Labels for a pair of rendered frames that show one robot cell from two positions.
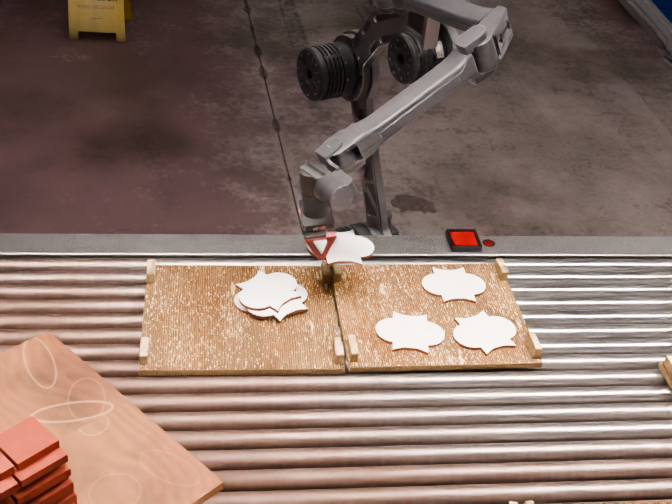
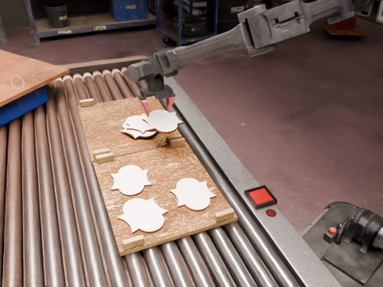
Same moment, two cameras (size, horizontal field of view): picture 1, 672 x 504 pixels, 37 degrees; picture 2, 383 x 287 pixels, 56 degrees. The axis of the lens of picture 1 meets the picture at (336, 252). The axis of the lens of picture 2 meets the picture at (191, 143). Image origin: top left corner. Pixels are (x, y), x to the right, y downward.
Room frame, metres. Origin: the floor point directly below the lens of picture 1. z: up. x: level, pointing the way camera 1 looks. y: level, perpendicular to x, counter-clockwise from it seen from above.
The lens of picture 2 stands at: (1.64, -1.08, 1.72)
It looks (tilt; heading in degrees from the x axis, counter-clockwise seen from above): 35 degrees down; 78
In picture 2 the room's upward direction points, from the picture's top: 1 degrees clockwise
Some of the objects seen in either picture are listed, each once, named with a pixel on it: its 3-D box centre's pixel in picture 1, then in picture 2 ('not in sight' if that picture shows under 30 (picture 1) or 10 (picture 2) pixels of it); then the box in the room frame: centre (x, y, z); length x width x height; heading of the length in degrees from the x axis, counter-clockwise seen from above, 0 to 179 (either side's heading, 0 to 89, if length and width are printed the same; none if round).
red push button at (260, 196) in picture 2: (463, 240); (260, 197); (2.03, -0.31, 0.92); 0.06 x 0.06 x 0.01; 10
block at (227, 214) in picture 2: (501, 269); (224, 215); (1.89, -0.39, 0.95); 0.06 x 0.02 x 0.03; 11
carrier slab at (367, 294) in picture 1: (430, 313); (159, 189); (1.72, -0.22, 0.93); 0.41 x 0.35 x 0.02; 101
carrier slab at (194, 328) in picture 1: (240, 316); (127, 124); (1.65, 0.19, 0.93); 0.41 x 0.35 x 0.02; 99
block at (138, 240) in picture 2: (534, 345); (133, 242); (1.63, -0.44, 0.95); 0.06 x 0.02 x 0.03; 11
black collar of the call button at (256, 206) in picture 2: (463, 240); (260, 196); (2.03, -0.31, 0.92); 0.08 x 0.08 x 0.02; 10
